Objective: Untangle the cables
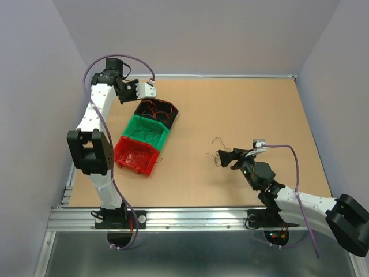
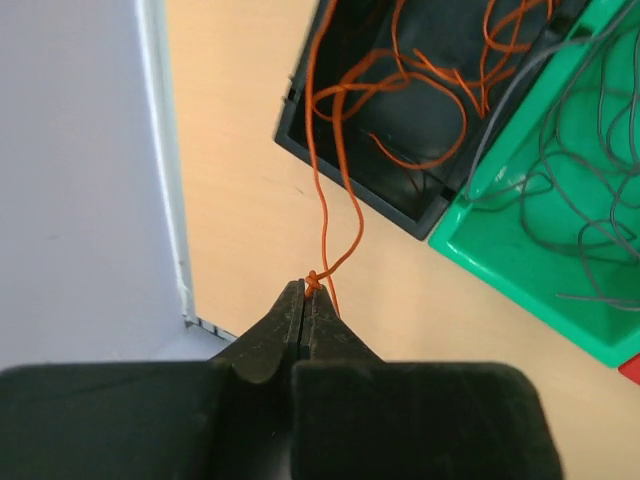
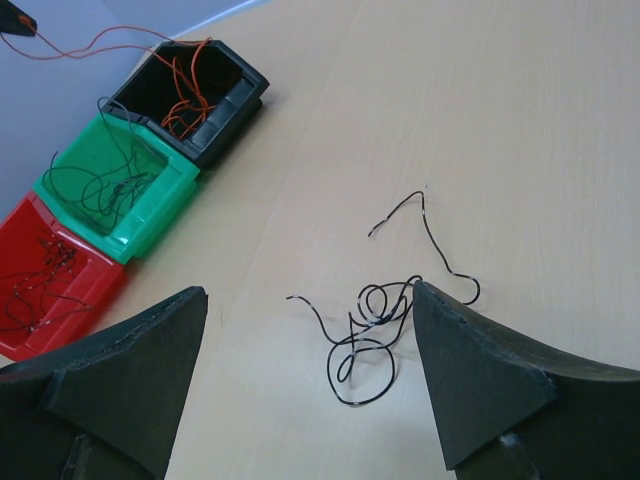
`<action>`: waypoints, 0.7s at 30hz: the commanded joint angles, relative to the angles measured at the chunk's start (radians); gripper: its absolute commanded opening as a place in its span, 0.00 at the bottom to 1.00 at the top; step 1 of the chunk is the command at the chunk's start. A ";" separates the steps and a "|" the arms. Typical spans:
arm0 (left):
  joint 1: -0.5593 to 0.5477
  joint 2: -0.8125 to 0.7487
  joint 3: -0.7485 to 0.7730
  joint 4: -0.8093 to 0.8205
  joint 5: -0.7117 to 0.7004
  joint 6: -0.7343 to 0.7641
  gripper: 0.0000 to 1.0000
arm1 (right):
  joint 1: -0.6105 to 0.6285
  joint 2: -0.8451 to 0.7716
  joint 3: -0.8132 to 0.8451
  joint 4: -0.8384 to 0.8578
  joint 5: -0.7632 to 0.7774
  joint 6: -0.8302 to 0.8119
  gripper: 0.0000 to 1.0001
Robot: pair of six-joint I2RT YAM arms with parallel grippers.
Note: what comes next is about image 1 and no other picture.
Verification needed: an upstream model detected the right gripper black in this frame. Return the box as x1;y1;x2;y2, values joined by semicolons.
218;147;258;191

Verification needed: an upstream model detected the cable bundle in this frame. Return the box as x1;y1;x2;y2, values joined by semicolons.
206;135;231;168

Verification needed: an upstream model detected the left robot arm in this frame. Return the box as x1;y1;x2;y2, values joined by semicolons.
67;54;139;229

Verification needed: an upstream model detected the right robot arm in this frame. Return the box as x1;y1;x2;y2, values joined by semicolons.
218;148;368;257

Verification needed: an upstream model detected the black plastic bin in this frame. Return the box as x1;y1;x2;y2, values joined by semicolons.
134;98;179;130

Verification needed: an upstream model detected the green plastic bin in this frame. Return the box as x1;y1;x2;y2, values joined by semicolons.
122;115;170;152

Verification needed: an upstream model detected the red plastic bin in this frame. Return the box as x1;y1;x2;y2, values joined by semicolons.
114;136;160;177

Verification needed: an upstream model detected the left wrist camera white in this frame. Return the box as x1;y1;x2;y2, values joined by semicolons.
136;82;157;100

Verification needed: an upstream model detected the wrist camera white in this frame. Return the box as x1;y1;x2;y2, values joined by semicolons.
136;82;157;100
246;138;267;157

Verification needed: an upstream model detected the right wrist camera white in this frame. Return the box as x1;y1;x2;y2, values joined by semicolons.
246;138;267;157

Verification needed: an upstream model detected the aluminium mounting rail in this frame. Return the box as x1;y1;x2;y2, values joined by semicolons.
46;204;355;231

